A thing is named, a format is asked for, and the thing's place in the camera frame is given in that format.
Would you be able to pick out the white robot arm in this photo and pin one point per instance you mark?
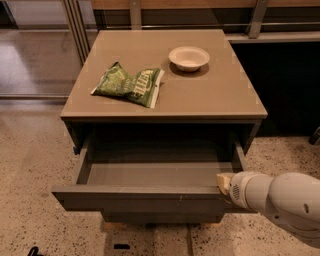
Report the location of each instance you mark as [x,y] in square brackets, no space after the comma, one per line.
[290,201]

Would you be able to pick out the white bowl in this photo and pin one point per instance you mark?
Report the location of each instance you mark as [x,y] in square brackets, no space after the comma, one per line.
[189,58]

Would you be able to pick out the metal railing frame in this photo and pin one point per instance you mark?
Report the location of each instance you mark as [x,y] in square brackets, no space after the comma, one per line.
[39,56]

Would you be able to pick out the grey top drawer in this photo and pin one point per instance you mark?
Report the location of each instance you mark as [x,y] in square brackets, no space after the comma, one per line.
[158,176]

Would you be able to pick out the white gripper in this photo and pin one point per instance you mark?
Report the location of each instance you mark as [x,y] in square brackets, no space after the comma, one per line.
[238,188]

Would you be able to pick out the dark object at right edge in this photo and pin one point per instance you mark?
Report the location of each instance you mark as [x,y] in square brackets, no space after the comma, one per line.
[315,137]

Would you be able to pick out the green chip bag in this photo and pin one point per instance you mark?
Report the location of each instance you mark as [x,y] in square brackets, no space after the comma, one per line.
[142,88]

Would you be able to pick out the grey drawer cabinet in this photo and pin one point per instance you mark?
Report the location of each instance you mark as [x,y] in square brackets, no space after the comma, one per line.
[216,99]

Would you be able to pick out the black floor tape piece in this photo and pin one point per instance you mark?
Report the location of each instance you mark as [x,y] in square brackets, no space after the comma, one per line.
[121,246]

